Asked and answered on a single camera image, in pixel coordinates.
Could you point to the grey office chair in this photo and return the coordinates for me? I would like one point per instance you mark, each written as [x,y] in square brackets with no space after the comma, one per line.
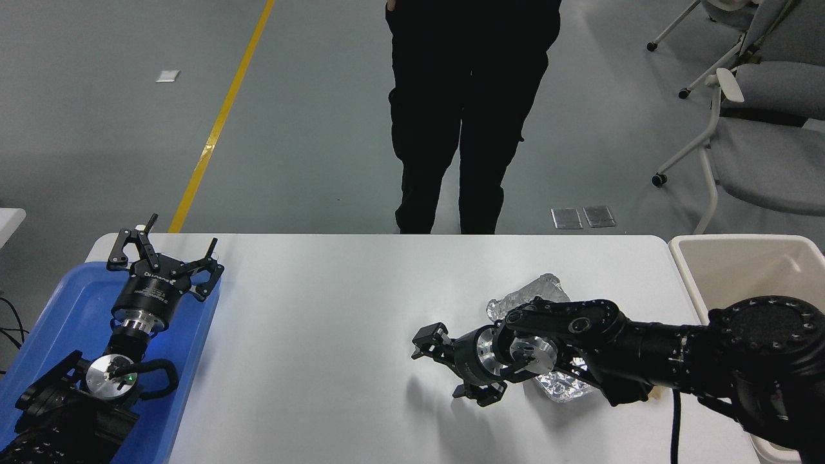
[728,9]
[780,84]
[767,167]

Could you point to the metal floor plate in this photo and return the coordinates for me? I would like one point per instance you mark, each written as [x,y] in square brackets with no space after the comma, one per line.
[599,216]
[567,218]

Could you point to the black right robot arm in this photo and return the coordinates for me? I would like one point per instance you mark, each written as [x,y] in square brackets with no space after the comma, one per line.
[644,348]

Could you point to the blue plastic tray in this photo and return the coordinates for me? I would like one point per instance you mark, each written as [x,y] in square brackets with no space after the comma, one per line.
[193,348]

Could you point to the white side table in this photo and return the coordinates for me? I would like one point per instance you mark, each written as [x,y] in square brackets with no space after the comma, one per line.
[9,222]

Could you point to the large pale plastic bin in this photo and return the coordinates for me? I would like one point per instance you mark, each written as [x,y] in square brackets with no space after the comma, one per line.
[735,270]

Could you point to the person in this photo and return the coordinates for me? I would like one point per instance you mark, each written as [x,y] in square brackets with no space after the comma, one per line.
[470,96]

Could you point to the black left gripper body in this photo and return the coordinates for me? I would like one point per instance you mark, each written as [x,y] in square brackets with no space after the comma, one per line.
[151,293]

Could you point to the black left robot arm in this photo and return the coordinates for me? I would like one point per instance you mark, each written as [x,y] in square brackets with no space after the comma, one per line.
[64,425]

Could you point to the silver foil plate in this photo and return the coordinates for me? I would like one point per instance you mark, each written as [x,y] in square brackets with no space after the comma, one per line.
[535,290]

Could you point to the white paper scrap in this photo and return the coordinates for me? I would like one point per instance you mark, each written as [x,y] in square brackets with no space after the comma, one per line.
[167,76]

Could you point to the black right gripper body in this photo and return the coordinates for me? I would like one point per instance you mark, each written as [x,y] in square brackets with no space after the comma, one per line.
[465,357]

